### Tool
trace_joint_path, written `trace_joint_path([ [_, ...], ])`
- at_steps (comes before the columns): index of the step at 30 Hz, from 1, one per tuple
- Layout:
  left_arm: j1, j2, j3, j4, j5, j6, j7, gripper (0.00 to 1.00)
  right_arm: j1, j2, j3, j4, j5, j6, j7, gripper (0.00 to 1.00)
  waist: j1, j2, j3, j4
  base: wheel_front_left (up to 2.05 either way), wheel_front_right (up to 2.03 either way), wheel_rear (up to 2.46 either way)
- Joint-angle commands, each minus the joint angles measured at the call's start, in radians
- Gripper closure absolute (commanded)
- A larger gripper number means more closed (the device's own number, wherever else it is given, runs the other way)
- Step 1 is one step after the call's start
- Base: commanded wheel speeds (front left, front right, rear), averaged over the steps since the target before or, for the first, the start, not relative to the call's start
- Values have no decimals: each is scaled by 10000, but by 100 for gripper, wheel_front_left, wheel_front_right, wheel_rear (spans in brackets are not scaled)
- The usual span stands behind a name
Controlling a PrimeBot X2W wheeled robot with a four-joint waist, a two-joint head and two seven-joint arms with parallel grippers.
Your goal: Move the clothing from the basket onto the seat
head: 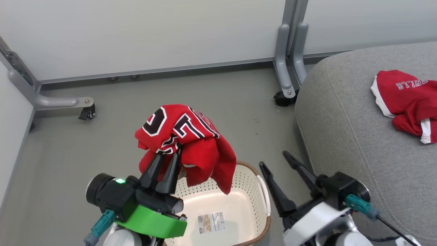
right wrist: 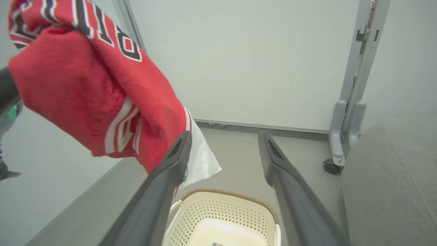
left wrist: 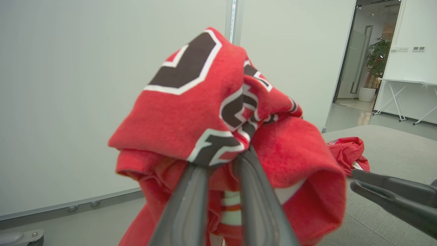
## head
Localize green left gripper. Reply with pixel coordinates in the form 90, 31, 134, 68
114, 152, 188, 239

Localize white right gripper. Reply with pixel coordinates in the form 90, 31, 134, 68
259, 151, 353, 246

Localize red jersey with black numbers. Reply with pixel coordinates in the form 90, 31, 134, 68
135, 104, 237, 195

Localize red shorts with white stripes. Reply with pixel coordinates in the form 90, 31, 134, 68
370, 70, 437, 144

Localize grey fabric sofa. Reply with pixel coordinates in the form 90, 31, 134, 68
294, 42, 437, 246

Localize white perforated laundry basket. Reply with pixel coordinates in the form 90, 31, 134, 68
163, 161, 272, 246

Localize paper label sticker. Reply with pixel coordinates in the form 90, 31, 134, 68
197, 211, 227, 235

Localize black caster wheel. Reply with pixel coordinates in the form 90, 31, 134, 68
78, 104, 96, 121
273, 90, 300, 107

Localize short grey partition foot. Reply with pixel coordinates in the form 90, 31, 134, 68
292, 22, 310, 86
274, 24, 296, 99

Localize long grey partition foot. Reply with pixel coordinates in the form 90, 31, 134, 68
9, 70, 95, 111

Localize right cable with teal plug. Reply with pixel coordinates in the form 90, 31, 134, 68
346, 194, 421, 246

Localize cable with teal plug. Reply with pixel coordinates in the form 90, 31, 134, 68
346, 194, 421, 246
84, 209, 117, 246

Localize left cable with teal plug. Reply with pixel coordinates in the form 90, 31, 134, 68
84, 209, 117, 246

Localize grey partition bottom rail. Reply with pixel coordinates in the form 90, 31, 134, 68
38, 51, 346, 84

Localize grey perforated bracket plate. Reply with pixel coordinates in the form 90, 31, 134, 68
4, 50, 35, 86

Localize slanted grey partition post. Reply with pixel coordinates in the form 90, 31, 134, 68
0, 36, 14, 59

